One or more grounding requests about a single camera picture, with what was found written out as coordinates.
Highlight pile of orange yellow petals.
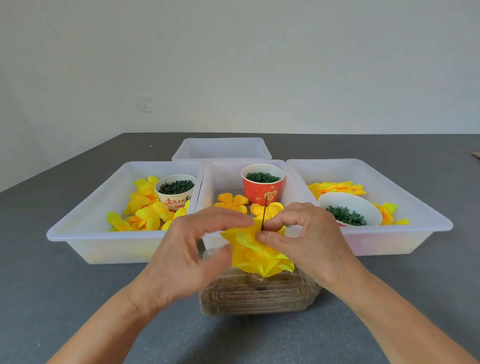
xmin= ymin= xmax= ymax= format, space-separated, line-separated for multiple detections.
xmin=307 ymin=181 xmax=367 ymax=201
xmin=373 ymin=202 xmax=410 ymax=226

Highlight small yellow orange flower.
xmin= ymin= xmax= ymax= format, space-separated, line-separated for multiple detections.
xmin=214 ymin=193 xmax=250 ymax=215
xmin=250 ymin=202 xmax=285 ymax=223

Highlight clear plastic container brown contents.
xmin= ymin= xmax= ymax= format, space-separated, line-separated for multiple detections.
xmin=199 ymin=247 xmax=322 ymax=317

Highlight pile of yellow fabric flowers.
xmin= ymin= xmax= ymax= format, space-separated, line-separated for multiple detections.
xmin=107 ymin=176 xmax=191 ymax=232

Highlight large layered yellow blossom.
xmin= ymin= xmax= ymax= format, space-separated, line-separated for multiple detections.
xmin=220 ymin=219 xmax=295 ymax=278

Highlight heap of green leaf pieces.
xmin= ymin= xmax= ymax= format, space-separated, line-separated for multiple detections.
xmin=325 ymin=205 xmax=368 ymax=227

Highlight white bowl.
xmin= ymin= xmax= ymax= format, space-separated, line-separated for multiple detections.
xmin=318 ymin=192 xmax=383 ymax=227

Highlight person's left forearm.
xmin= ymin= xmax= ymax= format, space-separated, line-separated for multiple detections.
xmin=47 ymin=284 xmax=167 ymax=364

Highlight white printed paper cup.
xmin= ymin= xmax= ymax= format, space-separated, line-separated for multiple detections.
xmin=154 ymin=174 xmax=198 ymax=212

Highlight red paper cup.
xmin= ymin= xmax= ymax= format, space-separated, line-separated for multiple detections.
xmin=241 ymin=163 xmax=286 ymax=206

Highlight translucent white plastic bin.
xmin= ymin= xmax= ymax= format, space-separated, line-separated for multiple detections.
xmin=286 ymin=158 xmax=454 ymax=257
xmin=172 ymin=137 xmax=272 ymax=162
xmin=46 ymin=161 xmax=205 ymax=265
xmin=195 ymin=160 xmax=313 ymax=250

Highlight person's left hand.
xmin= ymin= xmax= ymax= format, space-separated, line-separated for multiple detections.
xmin=129 ymin=205 xmax=256 ymax=320

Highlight person's right forearm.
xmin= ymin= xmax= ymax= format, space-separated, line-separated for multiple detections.
xmin=327 ymin=262 xmax=480 ymax=364

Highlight person's right hand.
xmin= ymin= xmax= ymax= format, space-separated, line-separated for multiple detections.
xmin=255 ymin=202 xmax=370 ymax=293

